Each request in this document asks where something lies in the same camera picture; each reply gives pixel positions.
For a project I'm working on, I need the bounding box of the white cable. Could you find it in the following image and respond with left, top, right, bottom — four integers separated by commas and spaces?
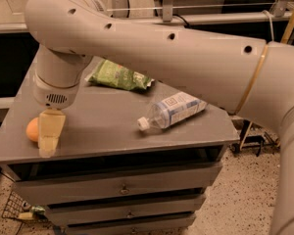
262, 10, 275, 42

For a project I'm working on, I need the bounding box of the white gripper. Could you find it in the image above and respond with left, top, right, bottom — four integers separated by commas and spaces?
33, 73, 79, 157

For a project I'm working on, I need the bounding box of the grey drawer cabinet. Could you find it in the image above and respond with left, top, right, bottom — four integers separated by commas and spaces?
0, 56, 240, 235

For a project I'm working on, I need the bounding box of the black wire basket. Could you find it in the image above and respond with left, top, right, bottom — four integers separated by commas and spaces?
2, 191, 46, 222

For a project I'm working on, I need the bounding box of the green chip bag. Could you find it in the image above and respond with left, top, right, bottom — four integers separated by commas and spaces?
85, 60, 154, 91

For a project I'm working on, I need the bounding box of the yellow black cart frame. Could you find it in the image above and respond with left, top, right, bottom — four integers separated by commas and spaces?
230, 119, 280, 157

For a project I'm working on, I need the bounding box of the clear plastic water bottle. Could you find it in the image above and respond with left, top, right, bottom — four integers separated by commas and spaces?
137, 92, 207, 131

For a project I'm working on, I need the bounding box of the orange fruit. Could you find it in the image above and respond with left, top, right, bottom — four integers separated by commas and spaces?
25, 117, 39, 142

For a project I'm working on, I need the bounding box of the metal railing frame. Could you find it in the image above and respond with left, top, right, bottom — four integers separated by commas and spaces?
0, 0, 294, 30

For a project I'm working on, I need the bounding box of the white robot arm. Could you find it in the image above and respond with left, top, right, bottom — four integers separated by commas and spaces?
24, 0, 294, 235

